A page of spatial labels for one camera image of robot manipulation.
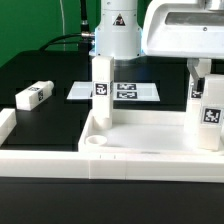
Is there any printed marker sheet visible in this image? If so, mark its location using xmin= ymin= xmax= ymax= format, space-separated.
xmin=67 ymin=82 xmax=160 ymax=102

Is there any black connector post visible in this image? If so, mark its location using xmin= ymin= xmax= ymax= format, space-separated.
xmin=79 ymin=0 xmax=89 ymax=49

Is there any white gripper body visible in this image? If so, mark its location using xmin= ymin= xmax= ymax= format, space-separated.
xmin=142 ymin=0 xmax=224 ymax=59

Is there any white U-shaped fence frame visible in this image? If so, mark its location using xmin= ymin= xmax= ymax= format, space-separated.
xmin=0 ymin=107 xmax=224 ymax=184

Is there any white desk top tray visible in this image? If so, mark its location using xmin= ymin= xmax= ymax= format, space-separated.
xmin=78 ymin=109 xmax=224 ymax=155

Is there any black cable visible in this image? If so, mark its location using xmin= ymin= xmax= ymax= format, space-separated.
xmin=39 ymin=31 xmax=98 ymax=52

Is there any white thin cable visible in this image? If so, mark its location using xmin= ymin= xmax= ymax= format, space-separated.
xmin=59 ymin=0 xmax=66 ymax=52

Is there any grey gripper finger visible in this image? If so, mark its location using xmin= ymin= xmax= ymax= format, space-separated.
xmin=187 ymin=58 xmax=203 ymax=92

